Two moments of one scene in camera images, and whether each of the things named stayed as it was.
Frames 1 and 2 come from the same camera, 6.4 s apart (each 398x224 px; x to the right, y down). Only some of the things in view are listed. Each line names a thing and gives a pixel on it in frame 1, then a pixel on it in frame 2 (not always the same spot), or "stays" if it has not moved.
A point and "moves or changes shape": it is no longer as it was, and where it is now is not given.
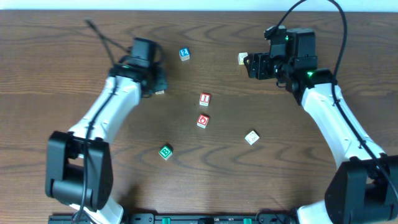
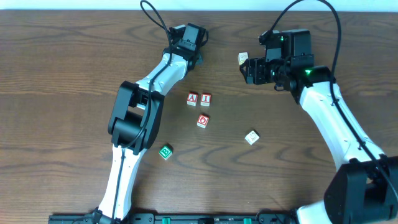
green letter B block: x=165 y=152 stays
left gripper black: x=160 y=82 to x=198 y=58
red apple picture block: x=203 y=121 stays
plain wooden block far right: x=240 y=56 stays
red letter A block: x=160 y=92 moves or changes shape
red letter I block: x=204 y=99 stays
